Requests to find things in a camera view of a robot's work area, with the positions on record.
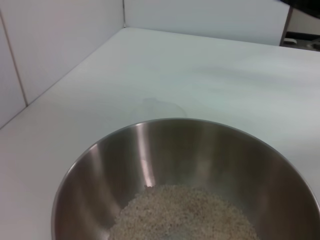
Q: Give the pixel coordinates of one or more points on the stainless steel mixing bowl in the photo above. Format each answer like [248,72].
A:
[105,175]

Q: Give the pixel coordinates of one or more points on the clear plastic cup with grains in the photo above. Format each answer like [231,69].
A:
[185,215]

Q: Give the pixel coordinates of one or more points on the dark background furniture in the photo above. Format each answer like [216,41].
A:
[307,25]

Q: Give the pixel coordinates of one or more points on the brown vertical post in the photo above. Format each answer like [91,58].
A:
[287,25]

